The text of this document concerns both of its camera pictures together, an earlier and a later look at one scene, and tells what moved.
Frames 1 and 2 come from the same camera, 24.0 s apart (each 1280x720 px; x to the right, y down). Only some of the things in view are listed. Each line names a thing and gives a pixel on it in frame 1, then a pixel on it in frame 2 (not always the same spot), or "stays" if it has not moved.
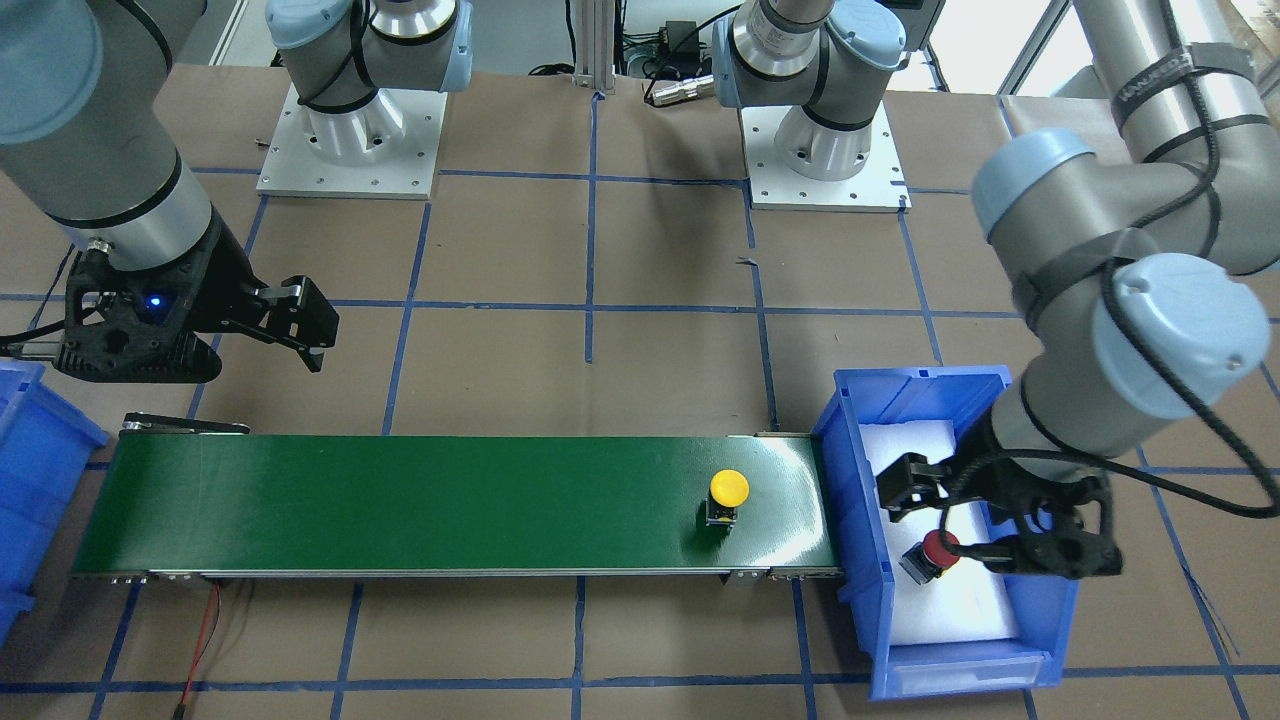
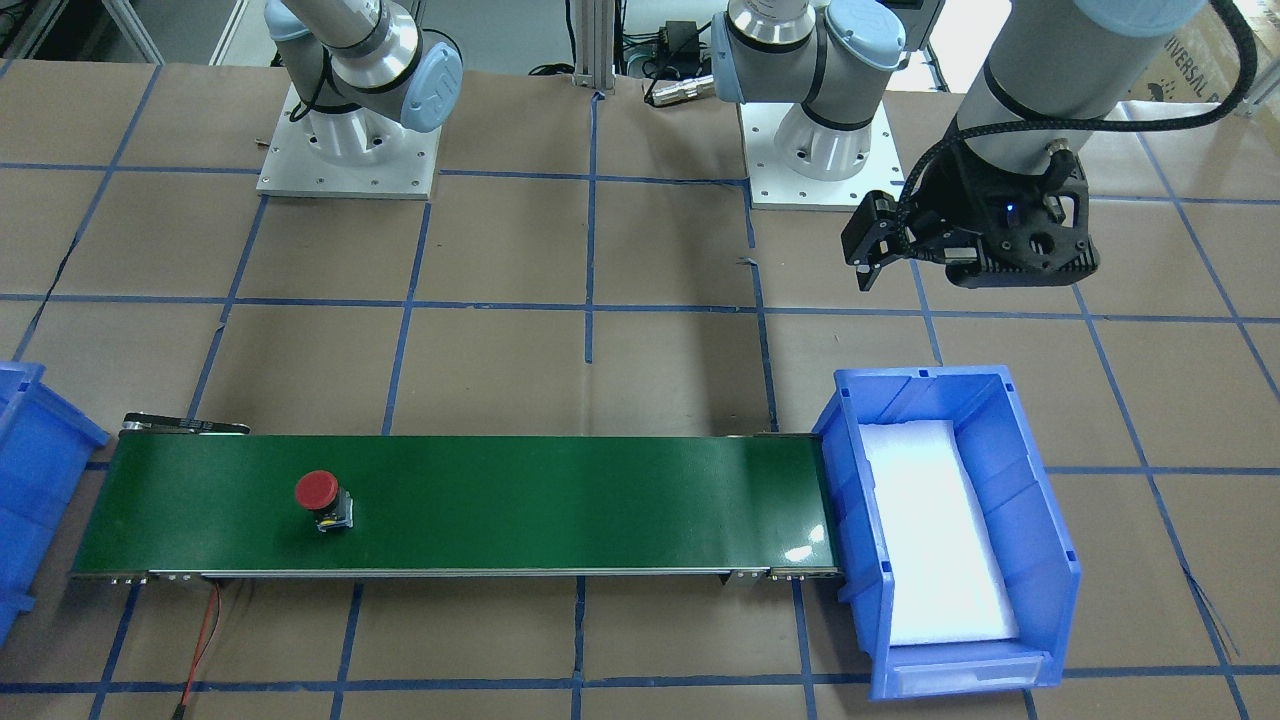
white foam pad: (970, 600) stays
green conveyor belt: (452, 508) stays
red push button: (926, 560) -> (319, 490)
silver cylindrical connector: (674, 91) stays
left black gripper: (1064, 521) -> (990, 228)
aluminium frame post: (595, 66) stays
